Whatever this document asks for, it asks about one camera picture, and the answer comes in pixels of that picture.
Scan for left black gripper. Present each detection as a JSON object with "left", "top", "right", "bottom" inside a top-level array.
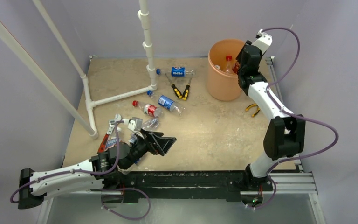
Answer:
[{"left": 123, "top": 128, "right": 176, "bottom": 170}]

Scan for clear crushed water bottle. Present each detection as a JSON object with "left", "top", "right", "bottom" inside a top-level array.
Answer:
[{"left": 128, "top": 117, "right": 160, "bottom": 144}]

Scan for large red label bottle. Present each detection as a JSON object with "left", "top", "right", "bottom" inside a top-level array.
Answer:
[{"left": 223, "top": 55, "right": 234, "bottom": 74}]

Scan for small red cap bottle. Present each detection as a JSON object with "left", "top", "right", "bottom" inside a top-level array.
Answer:
[{"left": 132, "top": 100, "right": 163, "bottom": 118}]

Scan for small blue label bottle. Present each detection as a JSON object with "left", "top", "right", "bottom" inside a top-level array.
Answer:
[{"left": 104, "top": 127, "right": 123, "bottom": 151}]

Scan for brown bottle red cap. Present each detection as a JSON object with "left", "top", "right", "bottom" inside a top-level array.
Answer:
[{"left": 232, "top": 61, "right": 240, "bottom": 74}]

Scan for pepsi bottle blue label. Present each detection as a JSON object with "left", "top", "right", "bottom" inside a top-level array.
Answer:
[
  {"left": 156, "top": 67, "right": 196, "bottom": 77},
  {"left": 147, "top": 90, "right": 185, "bottom": 116},
  {"left": 118, "top": 159, "right": 141, "bottom": 175}
]

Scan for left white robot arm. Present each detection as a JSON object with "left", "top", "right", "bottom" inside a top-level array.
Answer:
[{"left": 10, "top": 130, "right": 177, "bottom": 210}]

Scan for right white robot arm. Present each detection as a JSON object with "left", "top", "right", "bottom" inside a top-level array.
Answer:
[{"left": 236, "top": 38, "right": 305, "bottom": 190}]

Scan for orange plastic bin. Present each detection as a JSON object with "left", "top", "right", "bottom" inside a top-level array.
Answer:
[{"left": 206, "top": 39, "right": 245, "bottom": 101}]

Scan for left yellow black screwdriver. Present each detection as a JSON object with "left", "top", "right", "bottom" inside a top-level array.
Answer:
[{"left": 165, "top": 74, "right": 182, "bottom": 99}]

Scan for yellow black screwdriver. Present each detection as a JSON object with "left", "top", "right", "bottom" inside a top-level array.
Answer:
[
  {"left": 165, "top": 74, "right": 182, "bottom": 99},
  {"left": 182, "top": 77, "right": 193, "bottom": 100}
]

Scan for right yellow black screwdriver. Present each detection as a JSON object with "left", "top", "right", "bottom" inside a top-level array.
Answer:
[{"left": 182, "top": 77, "right": 193, "bottom": 100}]

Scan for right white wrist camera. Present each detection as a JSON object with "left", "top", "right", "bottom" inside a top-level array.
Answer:
[{"left": 252, "top": 29, "right": 272, "bottom": 56}]

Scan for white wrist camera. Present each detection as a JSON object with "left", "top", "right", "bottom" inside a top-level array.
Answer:
[
  {"left": 252, "top": 29, "right": 272, "bottom": 56},
  {"left": 122, "top": 117, "right": 143, "bottom": 133}
]

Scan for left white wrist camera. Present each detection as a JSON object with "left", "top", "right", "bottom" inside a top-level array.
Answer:
[{"left": 122, "top": 117, "right": 143, "bottom": 133}]

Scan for red handled adjustable wrench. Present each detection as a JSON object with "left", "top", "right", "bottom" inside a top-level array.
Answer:
[{"left": 97, "top": 114, "right": 122, "bottom": 154}]

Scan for yellow handled pliers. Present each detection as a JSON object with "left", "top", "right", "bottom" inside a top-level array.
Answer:
[{"left": 245, "top": 103, "right": 262, "bottom": 118}]

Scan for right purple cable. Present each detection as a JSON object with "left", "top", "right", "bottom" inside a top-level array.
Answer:
[{"left": 259, "top": 27, "right": 339, "bottom": 174}]

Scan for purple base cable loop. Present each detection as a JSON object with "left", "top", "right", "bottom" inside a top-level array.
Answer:
[{"left": 100, "top": 187, "right": 152, "bottom": 221}]

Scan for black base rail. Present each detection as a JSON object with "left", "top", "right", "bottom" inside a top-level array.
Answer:
[{"left": 119, "top": 170, "right": 265, "bottom": 202}]

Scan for white PVC pipe frame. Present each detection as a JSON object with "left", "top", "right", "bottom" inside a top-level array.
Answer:
[{"left": 0, "top": 0, "right": 158, "bottom": 139}]

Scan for aluminium frame rail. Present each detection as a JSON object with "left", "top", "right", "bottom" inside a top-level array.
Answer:
[{"left": 265, "top": 56, "right": 318, "bottom": 196}]

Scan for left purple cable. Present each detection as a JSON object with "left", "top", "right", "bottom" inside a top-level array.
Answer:
[{"left": 9, "top": 119, "right": 124, "bottom": 204}]

